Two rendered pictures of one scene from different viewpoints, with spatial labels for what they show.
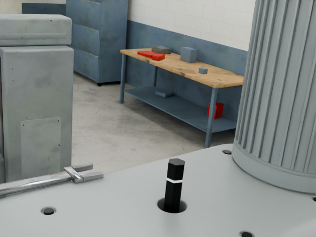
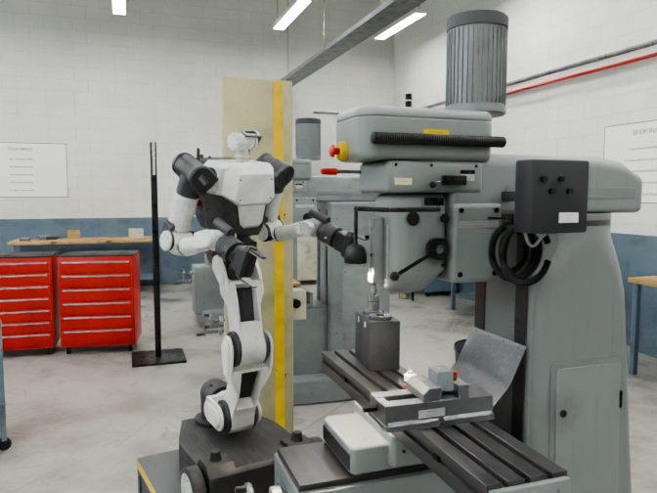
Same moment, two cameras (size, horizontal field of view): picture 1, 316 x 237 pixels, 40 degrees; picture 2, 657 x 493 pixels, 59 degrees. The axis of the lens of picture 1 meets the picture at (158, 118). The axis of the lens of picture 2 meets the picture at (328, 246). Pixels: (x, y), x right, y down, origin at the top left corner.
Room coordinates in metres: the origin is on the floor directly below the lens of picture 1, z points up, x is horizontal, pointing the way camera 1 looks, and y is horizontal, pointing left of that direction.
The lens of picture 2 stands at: (-1.43, -0.42, 1.63)
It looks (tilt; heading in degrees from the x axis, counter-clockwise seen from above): 5 degrees down; 20
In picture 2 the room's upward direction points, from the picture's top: straight up
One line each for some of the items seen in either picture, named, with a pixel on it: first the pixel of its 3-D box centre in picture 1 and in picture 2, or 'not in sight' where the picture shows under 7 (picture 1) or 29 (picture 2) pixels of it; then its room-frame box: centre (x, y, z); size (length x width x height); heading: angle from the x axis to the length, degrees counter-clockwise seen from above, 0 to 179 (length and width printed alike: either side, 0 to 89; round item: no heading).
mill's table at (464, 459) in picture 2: not in sight; (410, 406); (0.43, -0.05, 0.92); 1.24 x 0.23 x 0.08; 39
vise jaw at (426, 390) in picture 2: not in sight; (423, 387); (0.25, -0.13, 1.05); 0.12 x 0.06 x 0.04; 36
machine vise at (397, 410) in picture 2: not in sight; (430, 398); (0.26, -0.15, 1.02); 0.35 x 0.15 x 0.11; 126
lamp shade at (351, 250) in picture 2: not in sight; (355, 252); (0.34, 0.11, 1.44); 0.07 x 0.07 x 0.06
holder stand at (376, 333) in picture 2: not in sight; (376, 337); (0.75, 0.15, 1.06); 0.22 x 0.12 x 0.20; 31
